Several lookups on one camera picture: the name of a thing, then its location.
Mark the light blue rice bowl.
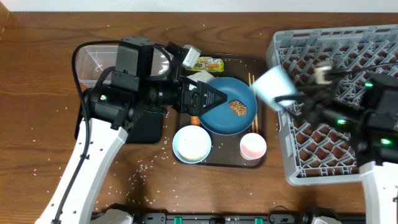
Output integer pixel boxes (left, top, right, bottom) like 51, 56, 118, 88
172, 125, 211, 164

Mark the left black cable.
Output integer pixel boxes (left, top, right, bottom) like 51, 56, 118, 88
51, 39, 172, 224

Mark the brown serving tray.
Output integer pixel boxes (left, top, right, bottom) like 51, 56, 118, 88
198, 53, 267, 169

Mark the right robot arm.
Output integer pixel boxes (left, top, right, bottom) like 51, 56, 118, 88
274, 74, 397, 223

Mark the small blue cup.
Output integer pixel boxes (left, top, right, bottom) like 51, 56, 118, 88
251, 65, 298, 111

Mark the orange carrot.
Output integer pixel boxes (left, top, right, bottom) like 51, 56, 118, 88
190, 116, 201, 126

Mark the black cable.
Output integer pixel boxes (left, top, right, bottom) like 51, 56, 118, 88
51, 39, 172, 224
326, 62, 398, 78

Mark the yellow green snack wrapper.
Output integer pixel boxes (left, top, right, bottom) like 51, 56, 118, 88
192, 57, 224, 73

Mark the grey dishwasher rack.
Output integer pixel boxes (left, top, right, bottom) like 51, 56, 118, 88
266, 24, 397, 186

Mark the black rectangular tray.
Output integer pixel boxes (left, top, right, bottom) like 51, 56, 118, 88
75, 101, 162, 146

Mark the blue plate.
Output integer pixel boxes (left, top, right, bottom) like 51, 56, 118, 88
198, 77, 257, 136

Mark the brown food scrap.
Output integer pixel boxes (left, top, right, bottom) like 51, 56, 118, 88
229, 100, 248, 116

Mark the small pink cup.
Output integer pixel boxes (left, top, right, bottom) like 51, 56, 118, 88
239, 133, 267, 161

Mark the wooden chopstick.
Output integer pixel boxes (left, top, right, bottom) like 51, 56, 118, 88
248, 72, 256, 133
252, 75, 259, 134

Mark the white napkin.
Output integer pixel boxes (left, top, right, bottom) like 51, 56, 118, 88
187, 70, 215, 83

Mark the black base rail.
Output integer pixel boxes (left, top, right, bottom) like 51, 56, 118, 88
90, 212, 366, 224

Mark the right black cable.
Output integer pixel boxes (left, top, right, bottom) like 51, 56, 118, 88
326, 62, 398, 78

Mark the clear plastic bin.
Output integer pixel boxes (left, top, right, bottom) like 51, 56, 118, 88
76, 45, 169, 88

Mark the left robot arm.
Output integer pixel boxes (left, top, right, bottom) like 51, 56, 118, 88
38, 36, 227, 223

